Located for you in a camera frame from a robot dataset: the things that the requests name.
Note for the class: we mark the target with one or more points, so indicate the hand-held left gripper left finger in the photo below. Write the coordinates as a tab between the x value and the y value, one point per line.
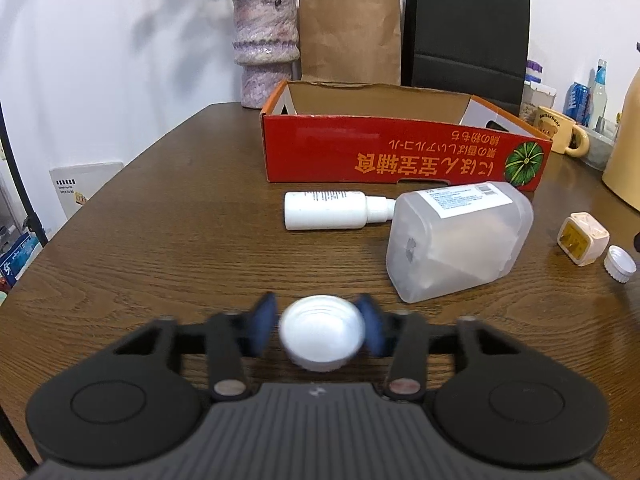
260	322

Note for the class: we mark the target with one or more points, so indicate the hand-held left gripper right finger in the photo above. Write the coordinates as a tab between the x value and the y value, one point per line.
372	325

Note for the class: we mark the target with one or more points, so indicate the large white bottle cap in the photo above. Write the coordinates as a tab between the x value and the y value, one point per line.
322	335

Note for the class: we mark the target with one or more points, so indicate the white spray bottle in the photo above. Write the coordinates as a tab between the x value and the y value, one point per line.
325	210

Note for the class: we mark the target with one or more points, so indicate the red cardboard box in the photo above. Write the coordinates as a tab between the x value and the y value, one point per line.
400	160

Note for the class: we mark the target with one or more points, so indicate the cream charger plug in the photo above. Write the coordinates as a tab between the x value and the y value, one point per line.
587	235

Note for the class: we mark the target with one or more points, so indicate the translucent plastic container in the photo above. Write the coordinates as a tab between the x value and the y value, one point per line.
450	250

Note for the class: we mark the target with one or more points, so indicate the white box on floor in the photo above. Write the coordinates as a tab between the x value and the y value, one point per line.
85	185

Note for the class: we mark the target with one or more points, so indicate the blue cardboard boxes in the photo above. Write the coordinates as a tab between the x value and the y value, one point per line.
17	260

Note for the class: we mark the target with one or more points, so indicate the small ribbed white cap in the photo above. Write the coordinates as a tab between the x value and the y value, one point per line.
620	265

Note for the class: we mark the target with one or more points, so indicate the black lamp stand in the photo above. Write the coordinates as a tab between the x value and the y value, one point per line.
27	205

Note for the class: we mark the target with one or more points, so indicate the yellow bear mug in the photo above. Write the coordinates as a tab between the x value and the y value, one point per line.
555	127

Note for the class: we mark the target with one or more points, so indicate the clear oat container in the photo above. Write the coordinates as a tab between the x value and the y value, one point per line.
532	102

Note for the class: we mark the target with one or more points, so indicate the pink mottled vase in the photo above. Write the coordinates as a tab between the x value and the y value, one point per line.
265	35

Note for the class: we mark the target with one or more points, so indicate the brown paper bag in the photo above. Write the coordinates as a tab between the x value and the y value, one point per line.
350	35

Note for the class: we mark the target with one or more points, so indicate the purple lid jar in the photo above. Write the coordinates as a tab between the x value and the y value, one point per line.
534	71

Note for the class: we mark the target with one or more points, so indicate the blue drink can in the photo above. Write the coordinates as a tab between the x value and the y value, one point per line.
577	102

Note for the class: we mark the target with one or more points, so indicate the yellow thermos jug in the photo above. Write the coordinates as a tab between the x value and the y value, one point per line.
627	160

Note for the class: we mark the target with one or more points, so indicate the black paper bag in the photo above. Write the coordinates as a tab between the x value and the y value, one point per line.
465	35

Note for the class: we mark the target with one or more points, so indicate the clear glass bottle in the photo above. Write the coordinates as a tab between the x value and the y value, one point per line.
599	95

